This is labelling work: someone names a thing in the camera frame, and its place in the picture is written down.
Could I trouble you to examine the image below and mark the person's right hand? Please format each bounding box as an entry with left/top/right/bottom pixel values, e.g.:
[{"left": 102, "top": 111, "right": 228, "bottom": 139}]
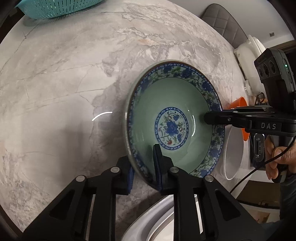
[{"left": 264, "top": 136, "right": 296, "bottom": 180}]

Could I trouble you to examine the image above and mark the medium white plate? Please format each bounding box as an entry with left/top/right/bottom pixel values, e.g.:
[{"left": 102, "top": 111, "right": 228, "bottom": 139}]
[{"left": 133, "top": 205, "right": 204, "bottom": 241}]

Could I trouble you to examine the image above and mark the small white plate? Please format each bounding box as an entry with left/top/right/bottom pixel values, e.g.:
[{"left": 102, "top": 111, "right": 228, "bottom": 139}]
[{"left": 148, "top": 218, "right": 176, "bottom": 241}]

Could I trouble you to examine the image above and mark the white and purple rice cooker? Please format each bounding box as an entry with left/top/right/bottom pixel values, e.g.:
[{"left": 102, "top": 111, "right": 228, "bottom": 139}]
[{"left": 233, "top": 34, "right": 266, "bottom": 95}]

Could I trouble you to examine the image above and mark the black appliance power cable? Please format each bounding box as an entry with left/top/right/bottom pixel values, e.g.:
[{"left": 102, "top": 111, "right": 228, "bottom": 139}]
[{"left": 254, "top": 92, "right": 269, "bottom": 106}]

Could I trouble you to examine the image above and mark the blue floral ceramic bowl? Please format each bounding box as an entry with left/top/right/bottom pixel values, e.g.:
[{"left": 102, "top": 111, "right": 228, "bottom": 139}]
[{"left": 124, "top": 60, "right": 226, "bottom": 183}]

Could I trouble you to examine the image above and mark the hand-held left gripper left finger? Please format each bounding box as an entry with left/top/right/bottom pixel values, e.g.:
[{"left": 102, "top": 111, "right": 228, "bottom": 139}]
[{"left": 22, "top": 156, "right": 134, "bottom": 241}]

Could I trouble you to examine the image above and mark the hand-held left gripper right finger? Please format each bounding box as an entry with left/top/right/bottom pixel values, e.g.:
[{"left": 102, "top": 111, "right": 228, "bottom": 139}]
[{"left": 151, "top": 144, "right": 265, "bottom": 241}]

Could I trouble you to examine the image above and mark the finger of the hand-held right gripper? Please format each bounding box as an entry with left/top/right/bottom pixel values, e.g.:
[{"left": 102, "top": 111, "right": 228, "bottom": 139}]
[
  {"left": 203, "top": 111, "right": 253, "bottom": 133},
  {"left": 229, "top": 105, "right": 274, "bottom": 113}
]

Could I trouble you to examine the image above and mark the orange plastic cup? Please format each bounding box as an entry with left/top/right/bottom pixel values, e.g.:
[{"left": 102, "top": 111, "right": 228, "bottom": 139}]
[{"left": 228, "top": 97, "right": 250, "bottom": 142}]

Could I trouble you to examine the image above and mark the white bowl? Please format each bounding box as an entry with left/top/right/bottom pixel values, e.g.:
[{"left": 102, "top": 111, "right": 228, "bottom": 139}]
[{"left": 222, "top": 126, "right": 250, "bottom": 181}]

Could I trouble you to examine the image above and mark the teal plastic colander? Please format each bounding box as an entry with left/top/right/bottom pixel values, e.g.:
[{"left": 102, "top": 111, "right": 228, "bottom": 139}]
[{"left": 14, "top": 0, "right": 104, "bottom": 19}]

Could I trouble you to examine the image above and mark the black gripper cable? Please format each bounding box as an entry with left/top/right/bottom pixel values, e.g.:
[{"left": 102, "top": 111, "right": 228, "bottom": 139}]
[{"left": 229, "top": 137, "right": 296, "bottom": 193}]

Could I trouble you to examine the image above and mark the large white plate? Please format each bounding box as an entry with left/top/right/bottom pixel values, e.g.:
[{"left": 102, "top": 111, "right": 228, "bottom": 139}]
[{"left": 121, "top": 194, "right": 204, "bottom": 241}]

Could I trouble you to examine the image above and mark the dark grey quilted chair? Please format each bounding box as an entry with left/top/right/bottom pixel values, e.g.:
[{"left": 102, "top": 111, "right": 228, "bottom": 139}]
[{"left": 201, "top": 3, "right": 248, "bottom": 50}]

